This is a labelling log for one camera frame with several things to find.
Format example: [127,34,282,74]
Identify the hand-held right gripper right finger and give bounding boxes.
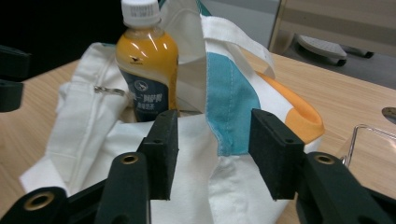
[247,108,395,224]

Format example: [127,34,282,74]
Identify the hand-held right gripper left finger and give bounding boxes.
[93,108,180,224]

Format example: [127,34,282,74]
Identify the white tote bag colour patches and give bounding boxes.
[18,0,326,224]

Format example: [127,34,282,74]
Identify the orange drink bottle white cap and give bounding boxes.
[115,0,180,123]

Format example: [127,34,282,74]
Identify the clear plastic tray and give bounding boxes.
[340,123,396,167]

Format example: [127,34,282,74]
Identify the office chair base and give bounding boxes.
[293,34,375,67]

